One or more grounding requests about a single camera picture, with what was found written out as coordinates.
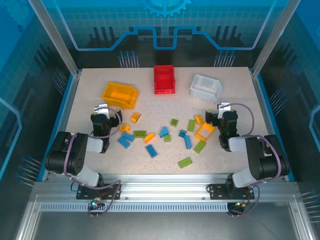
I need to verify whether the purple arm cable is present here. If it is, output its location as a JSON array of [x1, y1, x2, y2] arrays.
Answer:
[[63, 106, 124, 219], [227, 102, 289, 219]]

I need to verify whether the long blue lego brick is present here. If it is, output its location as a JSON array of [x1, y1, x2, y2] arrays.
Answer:
[[183, 136, 194, 151]]

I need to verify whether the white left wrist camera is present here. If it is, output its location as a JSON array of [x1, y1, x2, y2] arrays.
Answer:
[[93, 104, 111, 121]]

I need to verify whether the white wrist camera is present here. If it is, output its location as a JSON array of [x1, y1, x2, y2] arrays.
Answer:
[[216, 101, 231, 120], [93, 104, 111, 121]]

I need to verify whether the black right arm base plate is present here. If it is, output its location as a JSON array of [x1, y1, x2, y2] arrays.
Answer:
[[208, 182, 256, 201]]

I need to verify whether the aluminium mounting rail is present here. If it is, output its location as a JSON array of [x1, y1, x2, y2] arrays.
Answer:
[[29, 173, 302, 204]]

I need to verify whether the white plastic bin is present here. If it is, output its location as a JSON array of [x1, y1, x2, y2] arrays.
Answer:
[[189, 73, 224, 104]]

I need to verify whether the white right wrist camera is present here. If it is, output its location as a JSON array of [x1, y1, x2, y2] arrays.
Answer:
[[216, 101, 231, 120]]

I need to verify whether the slotted grey cable duct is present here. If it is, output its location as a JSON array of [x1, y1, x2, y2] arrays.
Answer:
[[39, 202, 230, 213]]

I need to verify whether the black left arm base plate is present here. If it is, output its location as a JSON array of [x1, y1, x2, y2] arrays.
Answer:
[[75, 183, 123, 200]]

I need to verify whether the yellow lego window frame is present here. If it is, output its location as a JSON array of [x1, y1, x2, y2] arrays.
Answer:
[[194, 121, 216, 143]]

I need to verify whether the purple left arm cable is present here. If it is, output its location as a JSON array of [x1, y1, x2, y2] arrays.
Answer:
[[63, 106, 124, 219]]

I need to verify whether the red plastic bin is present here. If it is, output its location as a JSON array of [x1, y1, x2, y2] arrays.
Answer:
[[153, 64, 177, 95]]

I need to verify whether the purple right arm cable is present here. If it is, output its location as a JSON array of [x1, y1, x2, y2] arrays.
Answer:
[[227, 102, 289, 219]]

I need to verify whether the yellow plastic bin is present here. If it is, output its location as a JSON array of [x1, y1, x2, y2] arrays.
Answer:
[[101, 82, 140, 110]]

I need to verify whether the aluminium frame post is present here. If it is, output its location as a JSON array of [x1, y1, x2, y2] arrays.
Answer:
[[250, 0, 298, 78], [27, 0, 83, 78]]

